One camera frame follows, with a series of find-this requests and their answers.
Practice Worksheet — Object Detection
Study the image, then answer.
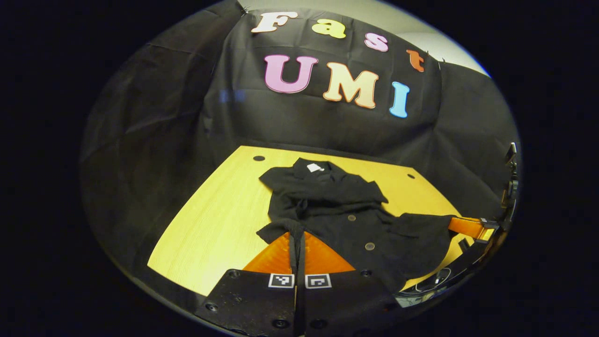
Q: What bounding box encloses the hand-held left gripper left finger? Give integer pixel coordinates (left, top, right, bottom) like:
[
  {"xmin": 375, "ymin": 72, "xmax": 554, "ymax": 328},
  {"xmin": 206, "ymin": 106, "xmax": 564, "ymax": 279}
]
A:
[{"xmin": 196, "ymin": 232, "xmax": 298, "ymax": 337}]

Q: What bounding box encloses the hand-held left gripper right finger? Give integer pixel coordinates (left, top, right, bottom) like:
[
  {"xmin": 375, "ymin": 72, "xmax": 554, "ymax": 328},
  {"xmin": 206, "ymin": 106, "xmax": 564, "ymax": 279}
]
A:
[{"xmin": 298, "ymin": 231, "xmax": 399, "ymax": 337}]

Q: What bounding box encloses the black buttoned jacket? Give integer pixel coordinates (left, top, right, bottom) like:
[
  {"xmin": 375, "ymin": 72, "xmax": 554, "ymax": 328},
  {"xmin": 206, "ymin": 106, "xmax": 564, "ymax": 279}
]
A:
[{"xmin": 256, "ymin": 158, "xmax": 457, "ymax": 292}]

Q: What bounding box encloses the black backdrop cloth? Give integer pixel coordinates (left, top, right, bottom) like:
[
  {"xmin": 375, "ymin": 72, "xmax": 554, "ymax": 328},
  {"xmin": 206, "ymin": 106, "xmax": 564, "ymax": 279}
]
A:
[{"xmin": 80, "ymin": 0, "xmax": 520, "ymax": 281}]

